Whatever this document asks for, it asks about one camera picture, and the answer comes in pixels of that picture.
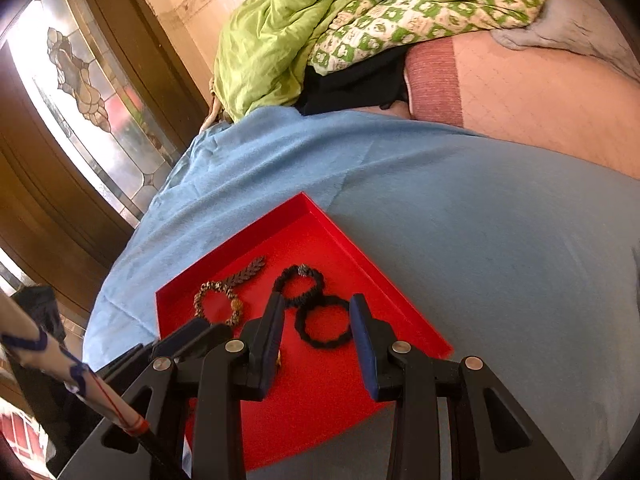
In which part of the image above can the cream stick with blue thread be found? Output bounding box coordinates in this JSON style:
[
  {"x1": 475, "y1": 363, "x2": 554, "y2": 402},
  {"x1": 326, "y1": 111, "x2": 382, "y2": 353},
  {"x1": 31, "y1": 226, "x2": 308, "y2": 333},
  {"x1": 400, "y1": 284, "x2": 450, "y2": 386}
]
[{"x1": 0, "y1": 289, "x2": 192, "y2": 480}]

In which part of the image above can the green and white patterned blanket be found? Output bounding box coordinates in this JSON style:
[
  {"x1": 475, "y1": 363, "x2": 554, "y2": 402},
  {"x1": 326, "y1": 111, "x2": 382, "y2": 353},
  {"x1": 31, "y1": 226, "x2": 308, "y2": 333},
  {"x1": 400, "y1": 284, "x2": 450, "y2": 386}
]
[{"x1": 307, "y1": 0, "x2": 552, "y2": 74}]

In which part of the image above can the black hair tie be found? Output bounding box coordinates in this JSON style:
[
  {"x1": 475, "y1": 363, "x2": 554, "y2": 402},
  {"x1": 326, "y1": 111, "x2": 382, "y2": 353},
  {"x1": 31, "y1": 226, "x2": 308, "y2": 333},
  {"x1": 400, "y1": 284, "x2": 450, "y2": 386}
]
[{"x1": 296, "y1": 295, "x2": 353, "y2": 350}]

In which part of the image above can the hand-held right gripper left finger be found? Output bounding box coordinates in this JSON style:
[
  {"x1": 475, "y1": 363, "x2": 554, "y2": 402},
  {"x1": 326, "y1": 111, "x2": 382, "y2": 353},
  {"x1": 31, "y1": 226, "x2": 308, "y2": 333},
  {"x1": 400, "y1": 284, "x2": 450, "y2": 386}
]
[{"x1": 60, "y1": 291, "x2": 287, "y2": 480}]

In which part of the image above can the black cloth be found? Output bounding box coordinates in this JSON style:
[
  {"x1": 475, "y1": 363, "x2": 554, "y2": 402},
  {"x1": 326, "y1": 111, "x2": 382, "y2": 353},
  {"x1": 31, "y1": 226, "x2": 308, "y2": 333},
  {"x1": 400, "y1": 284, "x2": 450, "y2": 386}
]
[{"x1": 295, "y1": 45, "x2": 412, "y2": 117}]

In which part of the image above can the grey pillow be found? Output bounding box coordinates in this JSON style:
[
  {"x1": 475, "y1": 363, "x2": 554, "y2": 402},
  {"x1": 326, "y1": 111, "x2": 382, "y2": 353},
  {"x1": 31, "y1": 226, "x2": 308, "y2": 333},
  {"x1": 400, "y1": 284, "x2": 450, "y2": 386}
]
[{"x1": 490, "y1": 0, "x2": 637, "y2": 82}]

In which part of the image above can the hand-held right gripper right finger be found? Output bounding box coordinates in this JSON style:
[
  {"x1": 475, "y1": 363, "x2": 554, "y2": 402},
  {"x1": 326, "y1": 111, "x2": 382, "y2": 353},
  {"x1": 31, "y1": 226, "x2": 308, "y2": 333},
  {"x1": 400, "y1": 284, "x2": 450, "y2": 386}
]
[{"x1": 349, "y1": 293, "x2": 574, "y2": 480}]

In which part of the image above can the brown leaf hair clip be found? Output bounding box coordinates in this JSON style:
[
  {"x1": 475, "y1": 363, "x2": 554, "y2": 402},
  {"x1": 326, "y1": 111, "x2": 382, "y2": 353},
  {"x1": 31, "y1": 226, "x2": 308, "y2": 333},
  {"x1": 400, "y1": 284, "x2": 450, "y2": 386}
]
[{"x1": 231, "y1": 256, "x2": 267, "y2": 287}]

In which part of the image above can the black scrunchie with ornament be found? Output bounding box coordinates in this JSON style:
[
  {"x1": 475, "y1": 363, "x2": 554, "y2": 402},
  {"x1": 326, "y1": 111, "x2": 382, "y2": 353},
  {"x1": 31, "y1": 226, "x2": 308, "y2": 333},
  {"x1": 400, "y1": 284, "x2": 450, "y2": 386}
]
[{"x1": 272, "y1": 263, "x2": 326, "y2": 309}]

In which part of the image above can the pink bedsheet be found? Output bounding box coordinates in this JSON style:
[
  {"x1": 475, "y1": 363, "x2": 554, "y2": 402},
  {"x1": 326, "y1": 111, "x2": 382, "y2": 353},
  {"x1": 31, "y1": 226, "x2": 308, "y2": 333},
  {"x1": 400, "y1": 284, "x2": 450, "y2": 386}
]
[{"x1": 404, "y1": 35, "x2": 640, "y2": 181}]

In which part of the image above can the green quilt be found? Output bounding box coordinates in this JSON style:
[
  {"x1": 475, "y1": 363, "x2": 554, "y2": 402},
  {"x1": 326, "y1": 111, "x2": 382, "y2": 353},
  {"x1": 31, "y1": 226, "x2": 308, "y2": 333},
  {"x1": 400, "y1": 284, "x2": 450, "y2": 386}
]
[{"x1": 212, "y1": 0, "x2": 507, "y2": 123}]

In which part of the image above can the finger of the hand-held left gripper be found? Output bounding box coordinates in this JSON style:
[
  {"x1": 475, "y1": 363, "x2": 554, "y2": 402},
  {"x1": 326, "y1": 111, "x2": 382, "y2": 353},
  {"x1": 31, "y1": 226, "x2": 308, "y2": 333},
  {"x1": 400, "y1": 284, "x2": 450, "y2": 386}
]
[{"x1": 95, "y1": 318, "x2": 221, "y2": 382}]

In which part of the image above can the brown bead bracelet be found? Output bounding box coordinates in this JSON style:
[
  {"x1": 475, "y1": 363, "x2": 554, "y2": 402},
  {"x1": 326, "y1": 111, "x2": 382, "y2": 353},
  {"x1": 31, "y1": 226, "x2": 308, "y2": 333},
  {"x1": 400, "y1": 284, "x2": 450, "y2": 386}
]
[{"x1": 194, "y1": 280, "x2": 246, "y2": 327}]

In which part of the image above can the wooden window frame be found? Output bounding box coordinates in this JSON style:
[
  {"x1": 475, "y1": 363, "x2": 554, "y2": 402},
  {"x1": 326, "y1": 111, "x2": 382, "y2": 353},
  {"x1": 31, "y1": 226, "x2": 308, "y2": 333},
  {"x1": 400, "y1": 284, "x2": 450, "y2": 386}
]
[{"x1": 0, "y1": 0, "x2": 212, "y2": 313}]

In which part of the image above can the blue blanket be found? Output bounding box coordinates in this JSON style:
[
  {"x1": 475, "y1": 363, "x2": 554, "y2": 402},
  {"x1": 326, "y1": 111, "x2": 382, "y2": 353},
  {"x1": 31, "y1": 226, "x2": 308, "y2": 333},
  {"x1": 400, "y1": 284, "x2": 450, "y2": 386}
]
[{"x1": 82, "y1": 107, "x2": 640, "y2": 480}]

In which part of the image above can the stained glass window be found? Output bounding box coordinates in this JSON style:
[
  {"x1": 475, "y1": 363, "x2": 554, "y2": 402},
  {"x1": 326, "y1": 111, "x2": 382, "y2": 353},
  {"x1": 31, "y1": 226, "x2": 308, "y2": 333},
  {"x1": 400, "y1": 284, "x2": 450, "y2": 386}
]
[{"x1": 0, "y1": 0, "x2": 182, "y2": 227}]

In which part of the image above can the dark cloth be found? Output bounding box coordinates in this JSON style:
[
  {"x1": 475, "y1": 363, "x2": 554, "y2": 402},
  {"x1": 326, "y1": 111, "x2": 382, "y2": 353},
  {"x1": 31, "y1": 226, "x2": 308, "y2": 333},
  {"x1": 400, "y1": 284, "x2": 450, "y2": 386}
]
[{"x1": 9, "y1": 284, "x2": 68, "y2": 361}]

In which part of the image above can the red tray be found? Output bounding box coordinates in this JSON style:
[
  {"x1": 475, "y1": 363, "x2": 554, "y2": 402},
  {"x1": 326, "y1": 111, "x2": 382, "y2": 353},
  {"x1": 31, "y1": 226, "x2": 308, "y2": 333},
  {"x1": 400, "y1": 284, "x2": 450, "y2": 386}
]
[{"x1": 155, "y1": 191, "x2": 455, "y2": 472}]

